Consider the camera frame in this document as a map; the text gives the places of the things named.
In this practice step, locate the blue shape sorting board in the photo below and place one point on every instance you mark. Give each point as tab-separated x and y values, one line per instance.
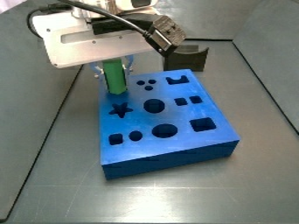
162	124

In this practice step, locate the green hexagonal prism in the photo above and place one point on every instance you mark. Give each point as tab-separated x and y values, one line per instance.
115	76

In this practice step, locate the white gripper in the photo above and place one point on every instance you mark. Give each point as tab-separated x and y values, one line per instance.
79	36

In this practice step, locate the black curved holder bracket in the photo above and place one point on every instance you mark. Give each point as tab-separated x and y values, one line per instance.
187	57

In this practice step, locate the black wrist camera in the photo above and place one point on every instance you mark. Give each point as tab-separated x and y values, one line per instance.
162	33

